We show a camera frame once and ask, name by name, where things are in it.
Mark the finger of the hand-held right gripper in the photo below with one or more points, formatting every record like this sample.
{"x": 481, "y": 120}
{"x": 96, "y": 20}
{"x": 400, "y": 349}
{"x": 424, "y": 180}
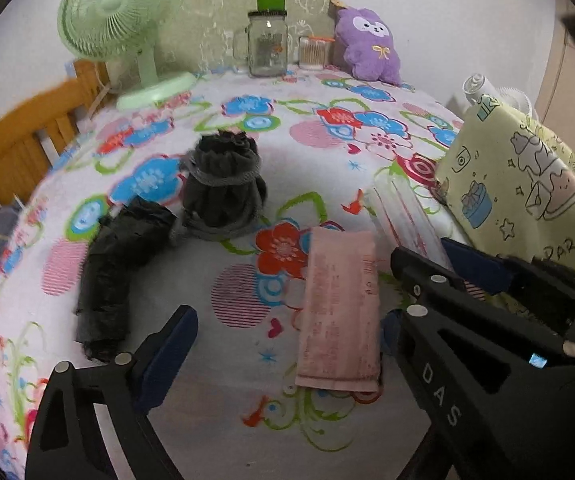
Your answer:
{"x": 477, "y": 265}
{"x": 432, "y": 295}

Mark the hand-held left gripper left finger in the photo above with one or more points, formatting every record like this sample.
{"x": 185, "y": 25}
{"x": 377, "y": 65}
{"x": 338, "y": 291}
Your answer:
{"x": 167, "y": 355}

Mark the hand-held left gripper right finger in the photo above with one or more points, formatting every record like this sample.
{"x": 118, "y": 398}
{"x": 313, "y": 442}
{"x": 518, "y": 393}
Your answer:
{"x": 390, "y": 332}

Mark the pink tissue packet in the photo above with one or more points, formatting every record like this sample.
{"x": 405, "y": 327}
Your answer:
{"x": 337, "y": 310}

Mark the clear plastic pack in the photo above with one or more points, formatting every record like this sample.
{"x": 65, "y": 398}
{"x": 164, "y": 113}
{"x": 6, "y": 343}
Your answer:
{"x": 407, "y": 220}

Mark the yellow cartoon print box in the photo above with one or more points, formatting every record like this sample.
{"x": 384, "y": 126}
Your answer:
{"x": 517, "y": 175}

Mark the black rolled cloth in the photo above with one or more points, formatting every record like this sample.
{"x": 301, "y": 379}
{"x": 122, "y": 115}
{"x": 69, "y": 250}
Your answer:
{"x": 112, "y": 270}

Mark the white standing fan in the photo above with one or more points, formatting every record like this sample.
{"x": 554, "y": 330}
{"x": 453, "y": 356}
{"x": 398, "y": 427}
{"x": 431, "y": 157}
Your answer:
{"x": 477, "y": 85}

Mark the beige door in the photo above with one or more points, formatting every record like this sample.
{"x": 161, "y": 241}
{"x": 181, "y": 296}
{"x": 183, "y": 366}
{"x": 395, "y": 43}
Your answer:
{"x": 567, "y": 75}

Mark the purple plush bunny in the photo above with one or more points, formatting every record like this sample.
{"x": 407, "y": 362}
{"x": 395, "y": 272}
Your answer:
{"x": 372, "y": 45}

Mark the wooden bed headboard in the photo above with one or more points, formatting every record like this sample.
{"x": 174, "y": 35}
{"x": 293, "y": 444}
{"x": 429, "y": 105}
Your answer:
{"x": 17, "y": 145}

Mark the clear cotton swab container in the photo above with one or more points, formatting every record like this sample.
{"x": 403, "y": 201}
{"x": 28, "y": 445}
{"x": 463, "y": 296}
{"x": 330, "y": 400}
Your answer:
{"x": 314, "y": 55}

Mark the glass jar mug green lid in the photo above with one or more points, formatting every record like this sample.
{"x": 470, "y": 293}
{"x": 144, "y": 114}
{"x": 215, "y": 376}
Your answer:
{"x": 267, "y": 50}

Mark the small brown tag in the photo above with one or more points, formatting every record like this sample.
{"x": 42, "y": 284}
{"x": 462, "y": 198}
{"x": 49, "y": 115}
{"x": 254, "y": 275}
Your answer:
{"x": 336, "y": 3}

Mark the green desk fan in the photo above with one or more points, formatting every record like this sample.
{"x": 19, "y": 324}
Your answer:
{"x": 117, "y": 5}

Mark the green patterned wall board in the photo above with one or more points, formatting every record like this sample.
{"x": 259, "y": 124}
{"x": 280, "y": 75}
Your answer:
{"x": 217, "y": 15}

